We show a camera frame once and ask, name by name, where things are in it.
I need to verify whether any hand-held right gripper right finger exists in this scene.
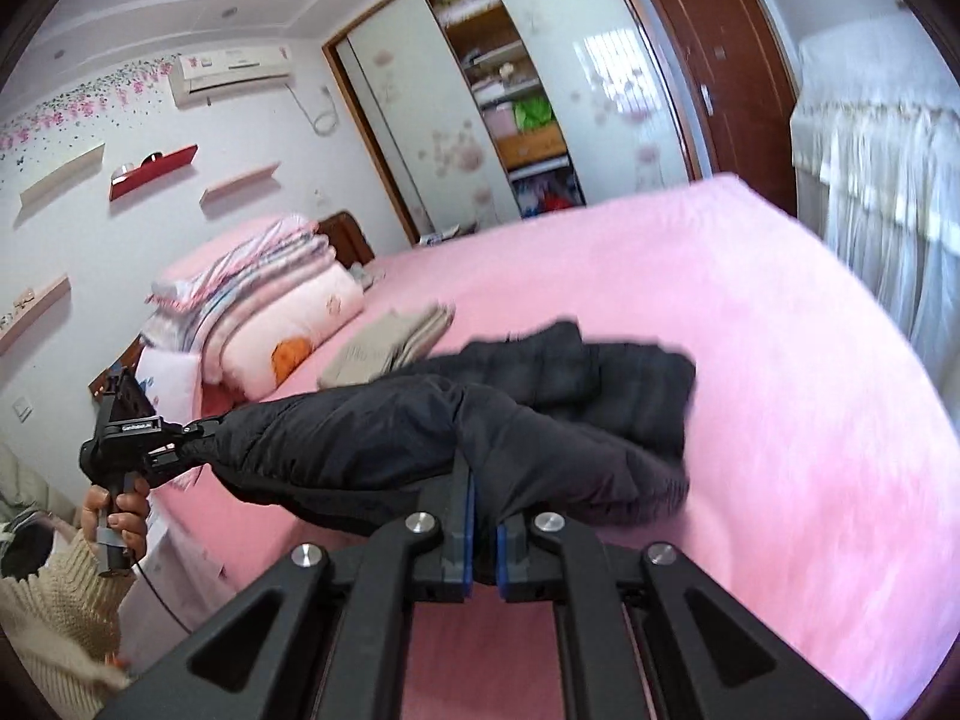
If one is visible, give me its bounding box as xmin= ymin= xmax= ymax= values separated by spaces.
xmin=495 ymin=514 xmax=871 ymax=720

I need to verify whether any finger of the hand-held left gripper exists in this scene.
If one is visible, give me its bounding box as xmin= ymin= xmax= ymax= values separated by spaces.
xmin=169 ymin=417 xmax=230 ymax=455
xmin=146 ymin=441 xmax=207 ymax=488

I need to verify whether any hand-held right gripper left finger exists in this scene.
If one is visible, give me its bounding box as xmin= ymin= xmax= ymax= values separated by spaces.
xmin=97 ymin=457 xmax=477 ymax=720

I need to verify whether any black puffer jacket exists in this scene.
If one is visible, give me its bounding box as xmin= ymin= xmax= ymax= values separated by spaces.
xmin=191 ymin=321 xmax=698 ymax=537

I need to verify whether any person's left forearm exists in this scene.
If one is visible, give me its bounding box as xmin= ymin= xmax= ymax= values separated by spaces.
xmin=0 ymin=532 xmax=140 ymax=698

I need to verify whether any person's left hand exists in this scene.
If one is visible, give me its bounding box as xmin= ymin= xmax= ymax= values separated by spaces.
xmin=81 ymin=484 xmax=151 ymax=563

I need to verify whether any white printed cushion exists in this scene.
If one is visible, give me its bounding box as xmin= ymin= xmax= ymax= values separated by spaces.
xmin=135 ymin=349 xmax=207 ymax=406

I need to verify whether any folded cartoon print quilt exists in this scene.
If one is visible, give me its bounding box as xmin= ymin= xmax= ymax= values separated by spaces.
xmin=202 ymin=264 xmax=366 ymax=395

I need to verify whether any striped folded blanket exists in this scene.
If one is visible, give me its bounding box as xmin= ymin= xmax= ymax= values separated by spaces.
xmin=146 ymin=232 xmax=338 ymax=353

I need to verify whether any folded beige garment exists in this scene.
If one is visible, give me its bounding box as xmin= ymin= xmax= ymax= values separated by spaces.
xmin=316 ymin=302 xmax=457 ymax=391

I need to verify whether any brown wooden headboard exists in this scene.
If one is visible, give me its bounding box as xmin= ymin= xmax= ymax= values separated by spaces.
xmin=315 ymin=210 xmax=376 ymax=267

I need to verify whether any pink bed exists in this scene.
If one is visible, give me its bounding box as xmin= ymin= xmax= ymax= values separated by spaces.
xmin=146 ymin=172 xmax=953 ymax=720

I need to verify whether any white air conditioner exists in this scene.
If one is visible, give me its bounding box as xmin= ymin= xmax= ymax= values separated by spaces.
xmin=166 ymin=45 xmax=293 ymax=110

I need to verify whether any floral sliding door wardrobe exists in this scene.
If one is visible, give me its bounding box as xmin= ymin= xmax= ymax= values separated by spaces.
xmin=322 ymin=0 xmax=713 ymax=245

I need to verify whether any wooden wardrobe drawer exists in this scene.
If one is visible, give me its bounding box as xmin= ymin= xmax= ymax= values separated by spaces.
xmin=495 ymin=124 xmax=567 ymax=170

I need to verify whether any pink storage box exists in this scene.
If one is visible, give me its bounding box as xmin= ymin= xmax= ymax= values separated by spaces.
xmin=480 ymin=103 xmax=520 ymax=142

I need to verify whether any green bag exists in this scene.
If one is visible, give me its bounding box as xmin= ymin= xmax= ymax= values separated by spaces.
xmin=514 ymin=96 xmax=556 ymax=132

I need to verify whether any brown wooden door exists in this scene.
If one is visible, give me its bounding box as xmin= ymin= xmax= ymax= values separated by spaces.
xmin=632 ymin=0 xmax=800 ymax=218

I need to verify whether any white lace furniture cover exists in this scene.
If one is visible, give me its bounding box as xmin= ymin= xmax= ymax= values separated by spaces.
xmin=789 ymin=11 xmax=960 ymax=361

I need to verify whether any red wall shelf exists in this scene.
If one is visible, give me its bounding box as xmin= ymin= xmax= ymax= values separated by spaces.
xmin=109 ymin=144 xmax=200 ymax=202

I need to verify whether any floral wall sticker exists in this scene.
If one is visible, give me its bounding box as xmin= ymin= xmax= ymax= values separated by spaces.
xmin=0 ymin=56 xmax=177 ymax=166

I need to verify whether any white air conditioner cable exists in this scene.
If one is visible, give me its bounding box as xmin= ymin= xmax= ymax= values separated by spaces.
xmin=289 ymin=79 xmax=338 ymax=137

